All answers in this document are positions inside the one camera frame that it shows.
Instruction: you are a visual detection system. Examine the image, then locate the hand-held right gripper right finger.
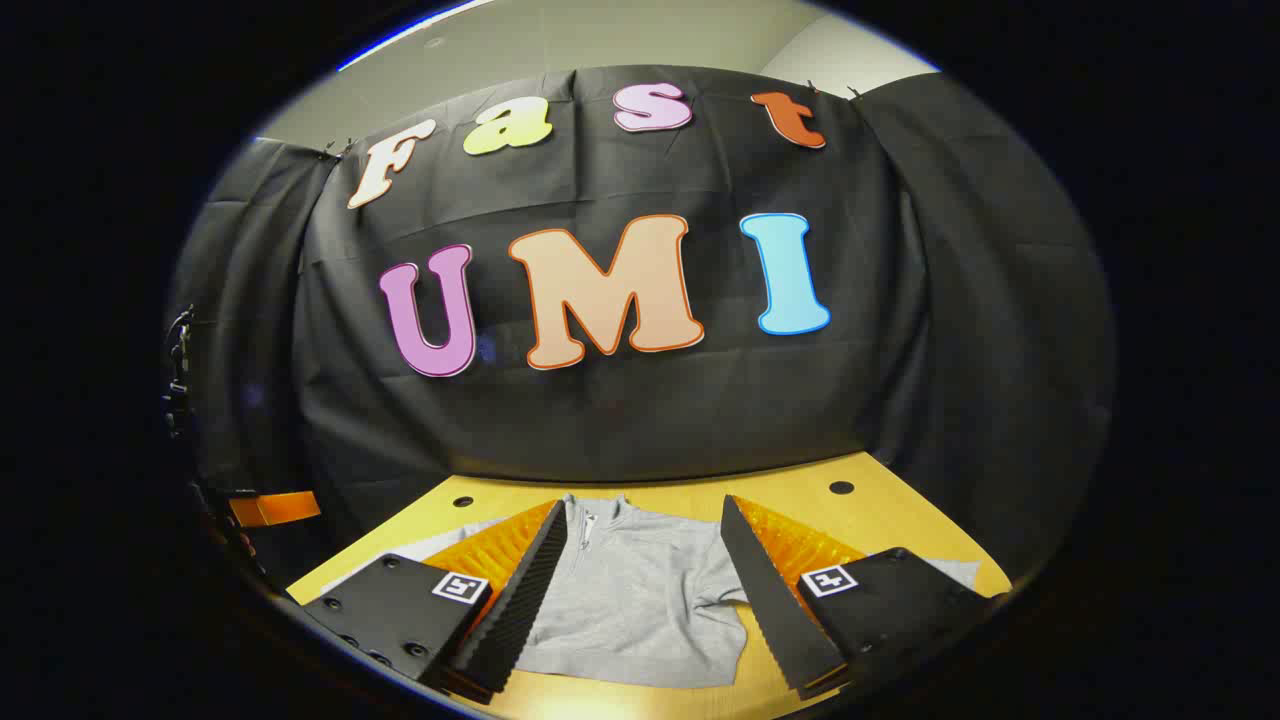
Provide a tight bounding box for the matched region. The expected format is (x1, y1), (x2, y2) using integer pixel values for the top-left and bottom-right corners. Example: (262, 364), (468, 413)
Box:
(720, 494), (1011, 701)

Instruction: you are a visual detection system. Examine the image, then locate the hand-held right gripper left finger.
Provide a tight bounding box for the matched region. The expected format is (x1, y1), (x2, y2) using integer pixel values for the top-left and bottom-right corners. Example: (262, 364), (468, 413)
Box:
(300, 498), (569, 706)

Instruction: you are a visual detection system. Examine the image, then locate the grey zip-neck sweatshirt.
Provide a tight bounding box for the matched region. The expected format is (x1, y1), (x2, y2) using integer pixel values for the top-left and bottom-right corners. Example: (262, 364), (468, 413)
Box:
(330, 494), (981, 689)

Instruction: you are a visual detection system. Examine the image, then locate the black backdrop cloth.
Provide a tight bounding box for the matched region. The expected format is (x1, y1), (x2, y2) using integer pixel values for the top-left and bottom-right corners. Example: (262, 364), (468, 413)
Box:
(165, 65), (1116, 581)

